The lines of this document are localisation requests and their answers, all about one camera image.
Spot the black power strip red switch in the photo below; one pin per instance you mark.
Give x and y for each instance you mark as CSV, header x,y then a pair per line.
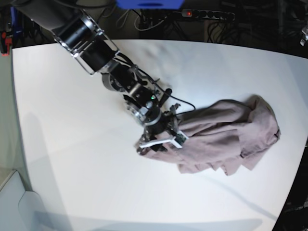
x,y
208,14

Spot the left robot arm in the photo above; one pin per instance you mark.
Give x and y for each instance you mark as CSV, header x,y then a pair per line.
x,y
304,38

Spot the red clamp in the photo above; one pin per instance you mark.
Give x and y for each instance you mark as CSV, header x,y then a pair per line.
x,y
5,42

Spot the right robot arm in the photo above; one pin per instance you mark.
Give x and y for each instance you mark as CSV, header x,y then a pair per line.
x,y
76,31

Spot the blue box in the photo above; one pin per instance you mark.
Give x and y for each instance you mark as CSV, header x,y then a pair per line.
x,y
149,4

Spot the mauve t-shirt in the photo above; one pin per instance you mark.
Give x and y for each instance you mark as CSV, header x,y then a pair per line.
x,y
226,135

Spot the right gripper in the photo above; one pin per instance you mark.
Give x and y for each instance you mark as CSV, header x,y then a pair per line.
x,y
157,122

